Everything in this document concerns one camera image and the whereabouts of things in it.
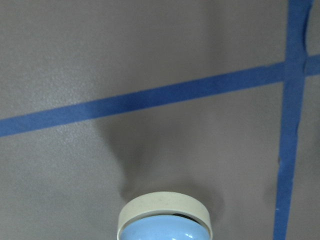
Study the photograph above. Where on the blue tape line crosswise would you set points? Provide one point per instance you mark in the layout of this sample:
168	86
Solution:
185	91

